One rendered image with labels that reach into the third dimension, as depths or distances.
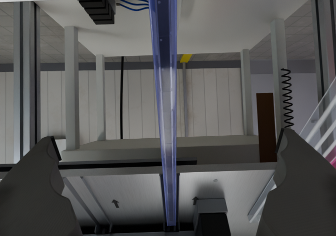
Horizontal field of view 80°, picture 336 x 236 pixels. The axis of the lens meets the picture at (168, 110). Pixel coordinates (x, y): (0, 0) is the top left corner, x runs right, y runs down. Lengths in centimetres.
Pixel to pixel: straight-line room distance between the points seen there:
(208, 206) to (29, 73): 48
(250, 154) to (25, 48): 65
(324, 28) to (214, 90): 278
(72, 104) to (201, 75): 279
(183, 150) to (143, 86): 264
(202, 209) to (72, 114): 49
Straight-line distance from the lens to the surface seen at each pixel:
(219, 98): 334
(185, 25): 70
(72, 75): 69
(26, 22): 62
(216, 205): 31
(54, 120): 348
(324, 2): 66
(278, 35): 74
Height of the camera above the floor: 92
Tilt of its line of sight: 3 degrees down
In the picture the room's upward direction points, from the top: 178 degrees clockwise
